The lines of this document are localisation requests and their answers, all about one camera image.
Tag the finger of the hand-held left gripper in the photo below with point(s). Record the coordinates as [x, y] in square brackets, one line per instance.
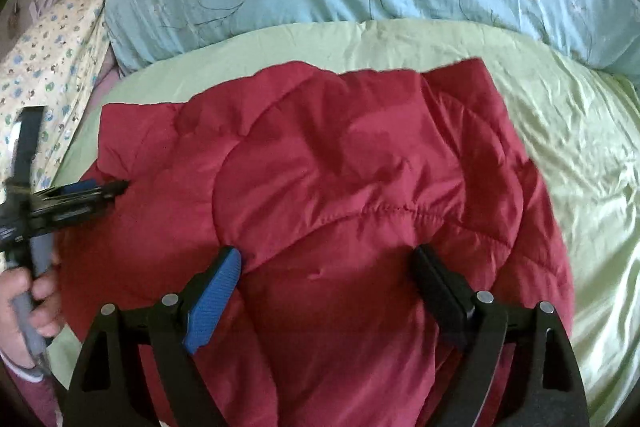
[75, 213]
[80, 190]

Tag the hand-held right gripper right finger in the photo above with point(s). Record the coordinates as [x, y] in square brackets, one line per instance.
[440, 287]

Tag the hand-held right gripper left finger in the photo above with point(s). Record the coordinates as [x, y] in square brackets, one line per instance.
[215, 297]

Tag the red padded jacket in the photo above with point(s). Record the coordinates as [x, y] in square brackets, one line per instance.
[325, 167]

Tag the person's left hand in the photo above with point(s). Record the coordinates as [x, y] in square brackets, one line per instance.
[46, 289]

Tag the yellow printed cloth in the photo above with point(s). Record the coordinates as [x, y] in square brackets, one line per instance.
[55, 57]

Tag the pink bed sheet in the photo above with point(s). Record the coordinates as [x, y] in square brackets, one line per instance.
[107, 77]

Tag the light green blanket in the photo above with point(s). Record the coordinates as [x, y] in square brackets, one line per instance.
[575, 147]

